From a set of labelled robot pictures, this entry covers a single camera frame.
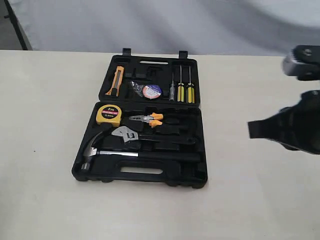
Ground black plastic tool case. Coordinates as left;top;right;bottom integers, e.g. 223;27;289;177
71;48;208;189

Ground orange utility knife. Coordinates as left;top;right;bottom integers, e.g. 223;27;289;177
105;66;125;97

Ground yellow black screwdriver left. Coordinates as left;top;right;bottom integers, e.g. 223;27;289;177
177;65;185;102

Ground yellow black screwdriver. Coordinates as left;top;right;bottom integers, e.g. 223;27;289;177
177;65;185;102
186;66;196;104

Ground black metal stand pole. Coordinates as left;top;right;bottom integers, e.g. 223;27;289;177
0;0;32;51

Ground yellow tape measure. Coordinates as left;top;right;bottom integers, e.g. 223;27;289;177
95;104;122;127

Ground clear test pen screwdriver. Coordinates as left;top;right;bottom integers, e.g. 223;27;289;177
169;72;175;101

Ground yellow black screwdriver right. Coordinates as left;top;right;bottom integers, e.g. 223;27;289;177
186;66;196;104

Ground black electrical tape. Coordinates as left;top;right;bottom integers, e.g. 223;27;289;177
129;80;163;100

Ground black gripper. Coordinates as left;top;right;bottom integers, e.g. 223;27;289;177
247;90;320;154

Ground adjustable wrench black handle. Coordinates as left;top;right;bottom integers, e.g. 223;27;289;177
111;126;196;145

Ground claw hammer black handle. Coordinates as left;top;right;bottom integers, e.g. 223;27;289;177
81;126;201;171

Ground orange handled pliers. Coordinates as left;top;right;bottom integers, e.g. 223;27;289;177
128;112;164;128

